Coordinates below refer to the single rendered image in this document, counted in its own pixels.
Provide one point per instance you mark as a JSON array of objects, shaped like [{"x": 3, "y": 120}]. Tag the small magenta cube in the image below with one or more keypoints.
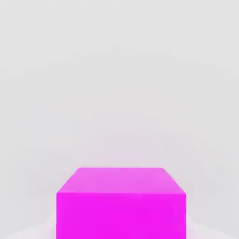
[{"x": 121, "y": 214}]

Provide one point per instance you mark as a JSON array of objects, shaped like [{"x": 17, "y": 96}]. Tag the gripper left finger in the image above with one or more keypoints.
[{"x": 44, "y": 232}]

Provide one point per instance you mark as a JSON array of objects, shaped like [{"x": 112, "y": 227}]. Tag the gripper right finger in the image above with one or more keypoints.
[{"x": 196, "y": 232}]

